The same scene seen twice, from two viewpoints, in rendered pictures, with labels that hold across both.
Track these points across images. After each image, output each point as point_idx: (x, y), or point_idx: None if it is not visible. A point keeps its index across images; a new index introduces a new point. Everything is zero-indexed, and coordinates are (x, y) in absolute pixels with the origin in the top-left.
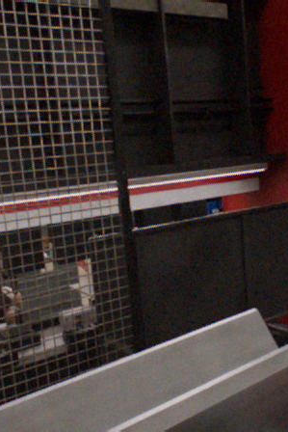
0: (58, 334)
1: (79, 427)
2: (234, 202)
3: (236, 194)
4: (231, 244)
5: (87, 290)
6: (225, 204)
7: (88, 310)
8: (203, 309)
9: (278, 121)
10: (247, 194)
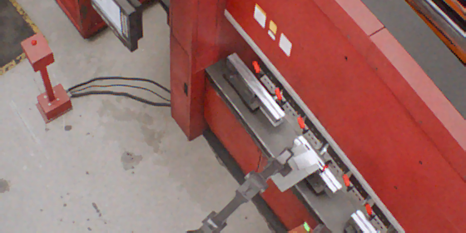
0: (327, 200)
1: None
2: (206, 30)
3: (210, 24)
4: None
5: (302, 175)
6: (195, 37)
7: (330, 173)
8: None
9: None
10: (222, 17)
